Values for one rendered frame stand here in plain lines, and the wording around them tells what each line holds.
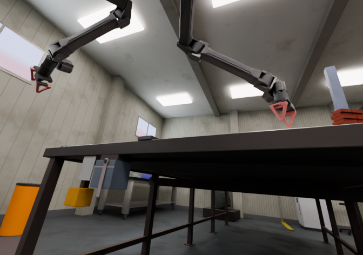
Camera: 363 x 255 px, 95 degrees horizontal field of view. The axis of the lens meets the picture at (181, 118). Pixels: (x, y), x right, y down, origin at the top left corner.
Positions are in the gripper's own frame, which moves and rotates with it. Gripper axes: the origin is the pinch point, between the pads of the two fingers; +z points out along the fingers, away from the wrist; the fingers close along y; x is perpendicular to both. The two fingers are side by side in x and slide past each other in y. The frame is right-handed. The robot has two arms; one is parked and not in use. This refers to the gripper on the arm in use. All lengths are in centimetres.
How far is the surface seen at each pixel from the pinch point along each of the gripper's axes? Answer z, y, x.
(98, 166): 23, 54, -64
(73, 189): 34, 58, -77
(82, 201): 38, 54, -75
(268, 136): 14.0, 29.4, 2.5
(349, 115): -20, -68, 20
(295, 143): 16.3, 27.5, 8.4
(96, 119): -123, -30, -451
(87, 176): 27, 54, -75
